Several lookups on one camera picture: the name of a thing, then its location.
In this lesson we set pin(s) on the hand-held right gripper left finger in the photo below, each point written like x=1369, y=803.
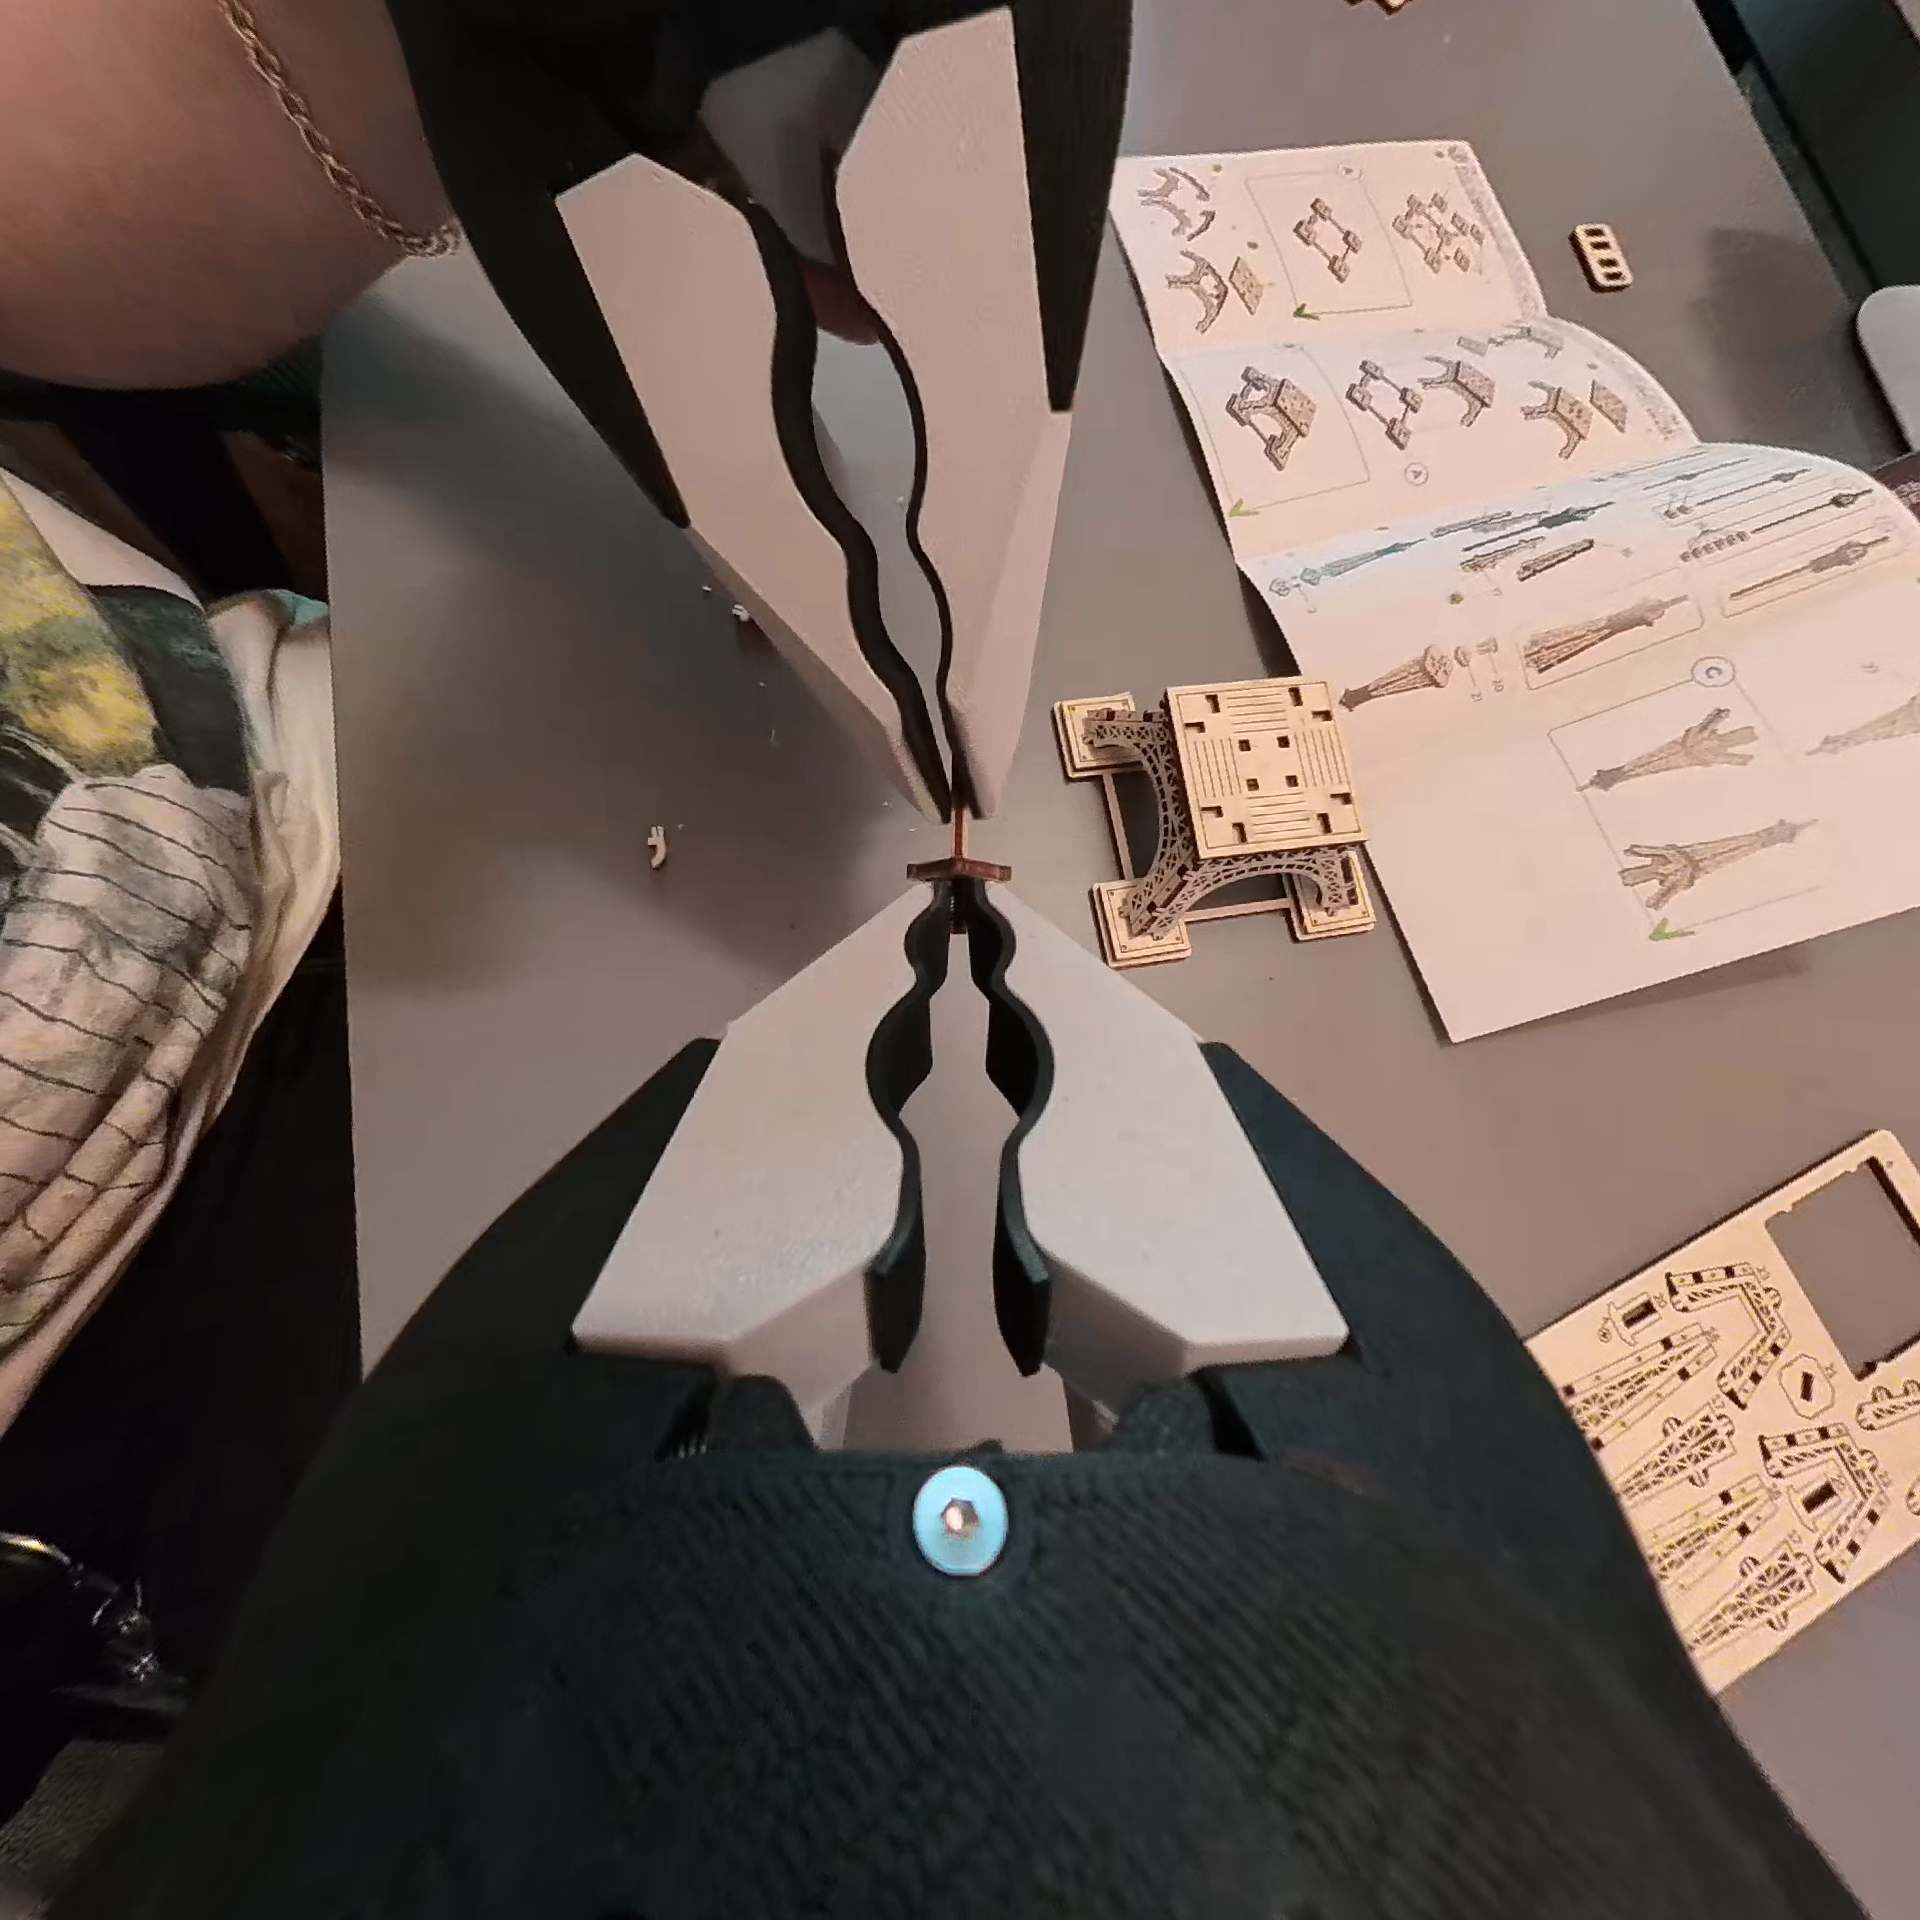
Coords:
x=751, y=1201

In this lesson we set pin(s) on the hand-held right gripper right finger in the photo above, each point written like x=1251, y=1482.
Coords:
x=1170, y=1201

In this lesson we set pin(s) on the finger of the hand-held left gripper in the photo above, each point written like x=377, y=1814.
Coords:
x=704, y=376
x=975, y=299

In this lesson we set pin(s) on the person's left forearm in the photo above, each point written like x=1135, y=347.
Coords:
x=148, y=182

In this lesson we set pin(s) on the grey desk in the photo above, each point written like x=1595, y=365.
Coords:
x=524, y=751

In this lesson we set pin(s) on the black flat desk panel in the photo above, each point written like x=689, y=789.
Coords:
x=1830, y=120

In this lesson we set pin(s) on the person's left hand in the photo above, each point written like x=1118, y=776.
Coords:
x=840, y=299

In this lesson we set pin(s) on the wooden tower base model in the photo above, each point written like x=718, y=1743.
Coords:
x=1259, y=763

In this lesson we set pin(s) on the wooden sheet with tower parts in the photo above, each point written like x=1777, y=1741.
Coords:
x=1694, y=1470

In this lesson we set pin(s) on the small slotted wooden piece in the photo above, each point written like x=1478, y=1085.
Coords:
x=1602, y=255

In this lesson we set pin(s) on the person in white t-shirt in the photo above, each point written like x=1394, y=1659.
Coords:
x=136, y=901

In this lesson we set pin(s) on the folded instruction booklet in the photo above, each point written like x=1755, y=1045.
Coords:
x=1576, y=630

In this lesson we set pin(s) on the white stand base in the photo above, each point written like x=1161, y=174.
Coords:
x=1892, y=359

